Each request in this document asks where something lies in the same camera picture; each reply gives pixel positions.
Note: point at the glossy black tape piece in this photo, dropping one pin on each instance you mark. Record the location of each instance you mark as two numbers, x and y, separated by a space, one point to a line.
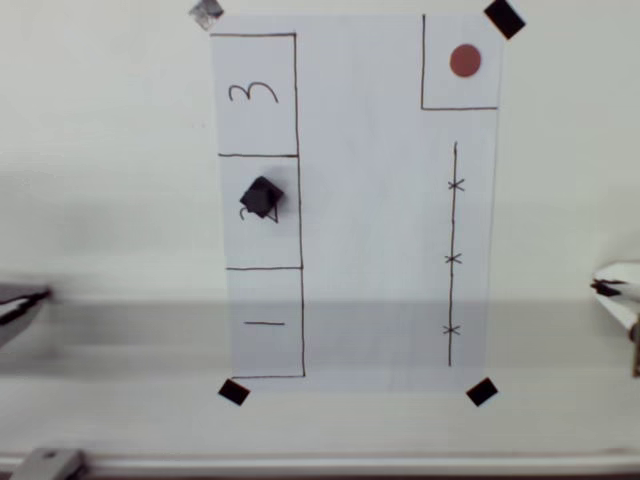
206 14

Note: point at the black cube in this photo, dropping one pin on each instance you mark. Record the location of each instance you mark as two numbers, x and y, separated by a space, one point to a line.
260 197

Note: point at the camera circuit board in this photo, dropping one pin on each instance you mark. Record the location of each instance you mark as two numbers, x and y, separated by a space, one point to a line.
636 350

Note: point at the large black tape piece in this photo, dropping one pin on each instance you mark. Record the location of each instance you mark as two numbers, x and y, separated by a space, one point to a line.
505 19

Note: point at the white paper sheet with markings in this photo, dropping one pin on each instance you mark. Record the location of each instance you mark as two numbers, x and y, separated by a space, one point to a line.
360 200

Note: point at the grey metal bracket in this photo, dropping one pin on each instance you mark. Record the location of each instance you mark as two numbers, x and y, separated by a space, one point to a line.
47 462

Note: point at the red round sticker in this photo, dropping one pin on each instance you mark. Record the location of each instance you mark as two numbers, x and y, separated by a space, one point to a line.
465 61

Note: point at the small black tape piece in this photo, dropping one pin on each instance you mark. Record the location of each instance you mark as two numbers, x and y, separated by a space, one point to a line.
233 392
482 392

